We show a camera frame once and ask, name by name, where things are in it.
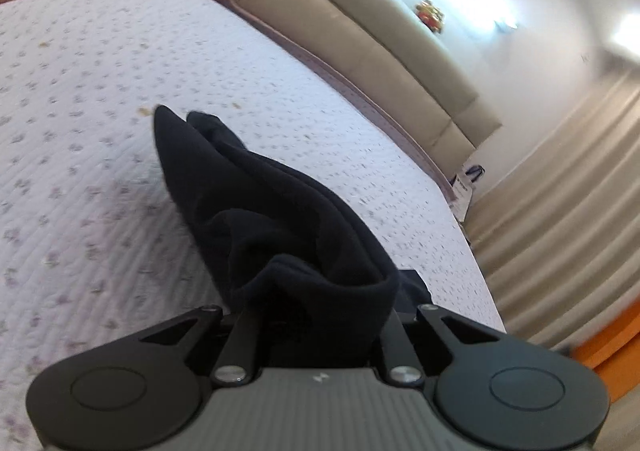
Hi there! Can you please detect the dark navy garment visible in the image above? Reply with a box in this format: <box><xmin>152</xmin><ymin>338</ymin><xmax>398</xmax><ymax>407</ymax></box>
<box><xmin>153</xmin><ymin>106</ymin><xmax>399</xmax><ymax>367</ymax></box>

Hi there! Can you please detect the white bag beside bed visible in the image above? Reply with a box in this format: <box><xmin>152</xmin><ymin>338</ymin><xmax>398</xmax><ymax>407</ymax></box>
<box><xmin>449</xmin><ymin>165</ymin><xmax>486</xmax><ymax>223</ymax></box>

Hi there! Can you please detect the beige padded headboard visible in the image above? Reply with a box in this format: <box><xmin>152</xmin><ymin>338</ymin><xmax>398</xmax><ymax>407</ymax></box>
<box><xmin>229</xmin><ymin>0</ymin><xmax>500</xmax><ymax>177</ymax></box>

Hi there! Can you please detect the floral quilted bed cover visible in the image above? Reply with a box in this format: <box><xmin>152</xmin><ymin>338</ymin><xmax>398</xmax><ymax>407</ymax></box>
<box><xmin>1</xmin><ymin>0</ymin><xmax>502</xmax><ymax>450</ymax></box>

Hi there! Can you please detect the orange furniture surface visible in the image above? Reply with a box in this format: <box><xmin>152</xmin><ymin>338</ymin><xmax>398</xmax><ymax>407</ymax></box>
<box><xmin>570</xmin><ymin>310</ymin><xmax>639</xmax><ymax>402</ymax></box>

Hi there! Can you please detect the red wall decoration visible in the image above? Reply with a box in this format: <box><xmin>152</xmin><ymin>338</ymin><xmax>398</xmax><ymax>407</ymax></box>
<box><xmin>414</xmin><ymin>0</ymin><xmax>444</xmax><ymax>35</ymax></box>

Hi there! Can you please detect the beige pleated curtain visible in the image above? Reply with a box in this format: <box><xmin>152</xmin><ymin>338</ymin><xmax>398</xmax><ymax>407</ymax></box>
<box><xmin>465</xmin><ymin>68</ymin><xmax>639</xmax><ymax>349</ymax></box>

